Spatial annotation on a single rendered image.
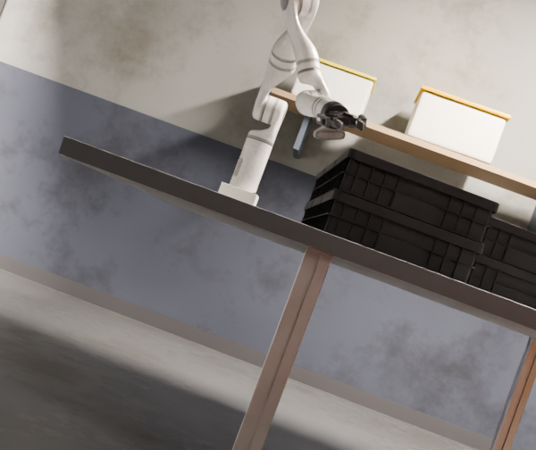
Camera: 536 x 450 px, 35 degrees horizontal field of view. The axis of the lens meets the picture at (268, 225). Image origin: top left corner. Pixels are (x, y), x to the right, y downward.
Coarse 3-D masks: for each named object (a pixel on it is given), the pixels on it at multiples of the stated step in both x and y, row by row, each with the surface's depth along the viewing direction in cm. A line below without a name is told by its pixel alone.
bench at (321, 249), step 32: (96, 160) 184; (128, 160) 184; (160, 192) 196; (192, 192) 183; (256, 224) 182; (288, 224) 182; (320, 256) 186; (352, 256) 181; (384, 256) 181; (320, 288) 186; (416, 288) 211; (448, 288) 180; (288, 320) 186; (512, 320) 179; (288, 352) 186; (256, 384) 186; (512, 384) 330; (256, 416) 185; (512, 416) 325; (256, 448) 185
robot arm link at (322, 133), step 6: (324, 102) 241; (318, 108) 242; (318, 132) 242; (324, 132) 242; (330, 132) 243; (336, 132) 243; (342, 132) 244; (318, 138) 242; (324, 138) 243; (330, 138) 243; (336, 138) 244; (342, 138) 244
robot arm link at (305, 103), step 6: (306, 90) 255; (300, 96) 253; (306, 96) 251; (312, 96) 249; (318, 96) 247; (324, 96) 246; (300, 102) 253; (306, 102) 250; (312, 102) 248; (318, 102) 244; (300, 108) 254; (306, 108) 251; (312, 108) 247; (306, 114) 253; (312, 114) 249
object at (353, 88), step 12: (324, 60) 438; (324, 72) 438; (336, 72) 438; (348, 72) 439; (360, 72) 436; (300, 84) 439; (336, 84) 437; (348, 84) 437; (360, 84) 437; (372, 84) 437; (336, 96) 437; (348, 96) 437; (360, 96) 436; (348, 108) 436; (360, 108) 436
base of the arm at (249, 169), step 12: (252, 144) 284; (264, 144) 284; (240, 156) 286; (252, 156) 284; (264, 156) 285; (240, 168) 285; (252, 168) 284; (240, 180) 284; (252, 180) 284; (252, 192) 285
